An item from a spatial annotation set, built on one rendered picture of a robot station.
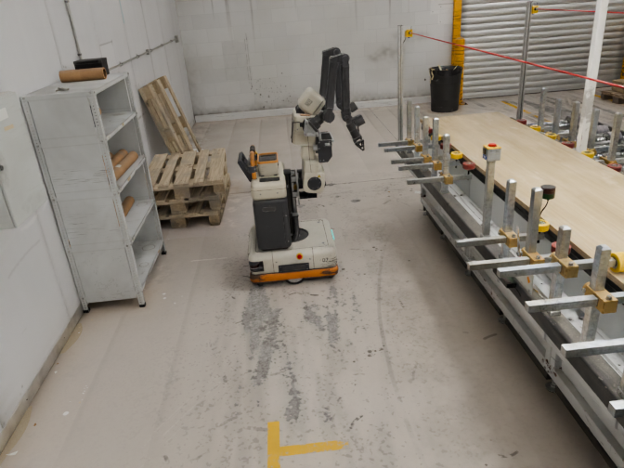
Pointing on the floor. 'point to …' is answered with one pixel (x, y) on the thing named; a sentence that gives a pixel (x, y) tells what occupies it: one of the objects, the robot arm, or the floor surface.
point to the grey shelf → (97, 185)
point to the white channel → (591, 74)
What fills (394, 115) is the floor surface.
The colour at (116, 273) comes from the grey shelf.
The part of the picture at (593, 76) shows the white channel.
